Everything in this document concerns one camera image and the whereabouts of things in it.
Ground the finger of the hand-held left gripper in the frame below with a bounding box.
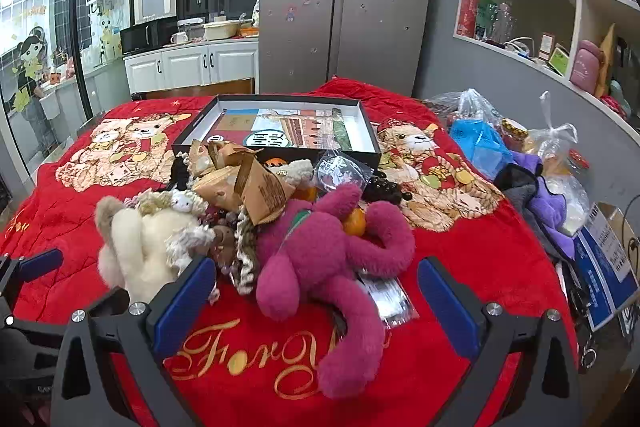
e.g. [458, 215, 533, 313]
[0, 248, 65, 323]

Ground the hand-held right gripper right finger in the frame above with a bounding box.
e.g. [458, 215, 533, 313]
[417, 257, 583, 427]

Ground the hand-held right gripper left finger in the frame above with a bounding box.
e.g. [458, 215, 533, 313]
[50, 253, 217, 427]

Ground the cream knitted scrunchie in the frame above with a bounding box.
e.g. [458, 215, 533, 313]
[170, 227, 217, 269]

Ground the white plush bear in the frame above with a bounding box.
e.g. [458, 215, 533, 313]
[112, 207, 201, 305]

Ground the beige plush toy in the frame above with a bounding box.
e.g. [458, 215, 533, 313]
[95, 196, 131, 283]

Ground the brown paper packet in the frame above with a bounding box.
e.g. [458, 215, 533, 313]
[192, 167, 251, 212]
[240, 154, 296, 225]
[207, 142, 257, 168]

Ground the pink plush rabbit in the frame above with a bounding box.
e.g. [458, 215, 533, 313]
[256, 183, 417, 400]

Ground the black cardboard box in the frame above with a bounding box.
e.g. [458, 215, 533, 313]
[171, 94, 382, 170]

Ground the silver foil packet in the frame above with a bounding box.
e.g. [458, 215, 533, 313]
[357, 272, 421, 328]

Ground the red printed blanket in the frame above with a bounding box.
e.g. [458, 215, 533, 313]
[0, 77, 581, 427]

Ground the black white patterned scrunchie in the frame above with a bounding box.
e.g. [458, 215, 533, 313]
[232, 212, 262, 295]

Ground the orange tangerine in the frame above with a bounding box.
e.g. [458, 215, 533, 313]
[344, 207, 368, 238]

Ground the purple cloth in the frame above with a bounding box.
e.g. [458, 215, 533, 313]
[510, 152, 586, 248]

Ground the blue white carton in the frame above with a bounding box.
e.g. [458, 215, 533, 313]
[572, 202, 640, 333]

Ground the blue plastic bag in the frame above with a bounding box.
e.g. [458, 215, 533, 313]
[450, 119, 516, 180]

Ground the clear plastic packet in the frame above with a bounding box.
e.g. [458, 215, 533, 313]
[314, 149, 373, 195]

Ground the white plastic bag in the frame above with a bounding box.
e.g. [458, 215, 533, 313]
[525, 92, 591, 233]

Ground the clear plastic bag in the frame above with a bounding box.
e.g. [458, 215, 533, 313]
[425, 89, 501, 132]

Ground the glass sliding door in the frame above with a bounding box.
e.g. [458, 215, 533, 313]
[0, 0, 141, 168]

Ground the white kitchen cabinet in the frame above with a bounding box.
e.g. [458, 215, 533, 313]
[124, 39, 260, 100]

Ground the black microwave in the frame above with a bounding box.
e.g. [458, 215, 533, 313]
[120, 19, 178, 55]

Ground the cream pot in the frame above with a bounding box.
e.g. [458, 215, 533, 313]
[202, 19, 241, 40]

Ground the pink container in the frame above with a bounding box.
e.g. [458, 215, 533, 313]
[570, 39, 603, 95]

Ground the green box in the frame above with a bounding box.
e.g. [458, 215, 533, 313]
[475, 0, 498, 41]

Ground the red box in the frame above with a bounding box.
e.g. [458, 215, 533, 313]
[457, 0, 488, 40]

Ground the black bead bracelet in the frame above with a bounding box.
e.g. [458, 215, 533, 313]
[362, 172, 413, 208]

